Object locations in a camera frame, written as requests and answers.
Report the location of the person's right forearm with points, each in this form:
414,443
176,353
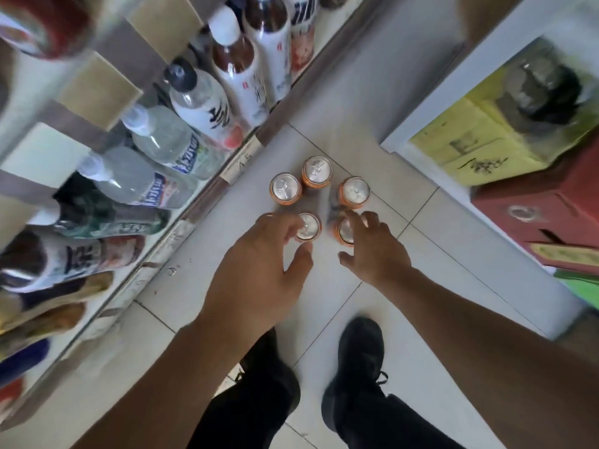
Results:
505,360

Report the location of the person's left shoe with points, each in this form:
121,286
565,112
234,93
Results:
276,355

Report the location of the person's shoe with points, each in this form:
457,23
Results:
355,360
276,355

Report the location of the rows of small bottles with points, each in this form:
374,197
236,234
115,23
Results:
206,112

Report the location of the green packet boxes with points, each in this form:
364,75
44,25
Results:
585,287

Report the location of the group of capped tea bottles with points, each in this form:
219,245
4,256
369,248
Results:
42,23

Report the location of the red flat box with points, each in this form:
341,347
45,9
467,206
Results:
538,201

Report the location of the yellow flat box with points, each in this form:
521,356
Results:
468,135

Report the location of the person's right hand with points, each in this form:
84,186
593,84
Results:
381,257

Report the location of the person's left hand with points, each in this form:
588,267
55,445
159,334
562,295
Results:
257,285

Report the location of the shrink-wrapped bottle pack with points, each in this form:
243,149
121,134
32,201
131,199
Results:
285,189

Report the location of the plain brown cardboard box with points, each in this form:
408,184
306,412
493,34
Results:
585,332

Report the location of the person's left forearm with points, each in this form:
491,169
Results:
164,397

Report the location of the white shelving unit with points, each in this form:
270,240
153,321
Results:
444,88

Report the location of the person's dark grey trousers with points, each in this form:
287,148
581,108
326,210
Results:
374,425

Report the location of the person's right shoe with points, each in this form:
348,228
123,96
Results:
355,360

